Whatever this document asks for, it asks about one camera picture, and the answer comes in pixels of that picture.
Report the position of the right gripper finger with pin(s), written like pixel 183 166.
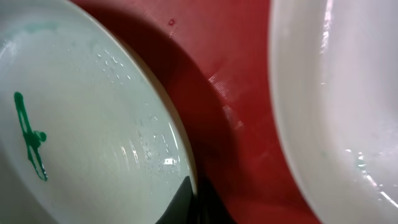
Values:
pixel 181 209

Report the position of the light blue plate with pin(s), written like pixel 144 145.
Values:
pixel 333 76
pixel 88 134

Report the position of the red plastic tray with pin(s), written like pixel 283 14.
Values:
pixel 211 57

